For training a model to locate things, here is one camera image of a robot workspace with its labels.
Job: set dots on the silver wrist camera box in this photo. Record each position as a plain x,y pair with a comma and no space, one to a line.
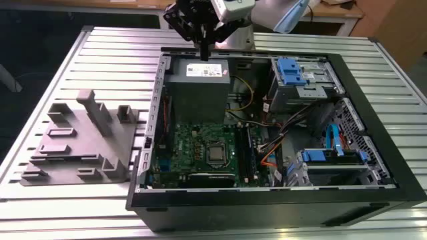
229,10

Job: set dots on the grey power supply unit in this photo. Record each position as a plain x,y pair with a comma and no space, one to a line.
196,100

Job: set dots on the hard disk in blue carrier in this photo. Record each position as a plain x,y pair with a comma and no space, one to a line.
316,156

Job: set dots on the black graphics card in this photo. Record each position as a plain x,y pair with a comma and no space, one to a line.
209,178

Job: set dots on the blue drive bay latch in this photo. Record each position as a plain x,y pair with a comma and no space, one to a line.
287,66
295,79

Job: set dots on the grey metal drive cage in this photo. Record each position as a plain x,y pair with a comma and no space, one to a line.
289,97

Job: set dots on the black PC case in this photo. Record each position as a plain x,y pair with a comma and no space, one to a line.
233,210

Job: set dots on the brown wooden cabinet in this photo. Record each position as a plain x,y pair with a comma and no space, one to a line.
400,25

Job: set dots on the grey parts rack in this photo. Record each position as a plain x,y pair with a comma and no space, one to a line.
83,140

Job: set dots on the silver CPU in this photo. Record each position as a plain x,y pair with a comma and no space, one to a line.
216,153

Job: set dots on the wooden desk white frame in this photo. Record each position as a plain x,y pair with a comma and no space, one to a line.
334,11

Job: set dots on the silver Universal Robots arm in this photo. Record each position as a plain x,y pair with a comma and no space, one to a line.
240,37

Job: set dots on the grey metal disk bay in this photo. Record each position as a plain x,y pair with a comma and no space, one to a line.
336,168

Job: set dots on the green motherboard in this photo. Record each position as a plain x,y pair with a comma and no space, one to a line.
189,140

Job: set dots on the black RAM slot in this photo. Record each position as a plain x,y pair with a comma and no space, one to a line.
239,150

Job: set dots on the white chair leg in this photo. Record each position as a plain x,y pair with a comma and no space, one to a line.
9,77

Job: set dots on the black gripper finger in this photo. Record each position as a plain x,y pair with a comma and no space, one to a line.
181,27
229,30

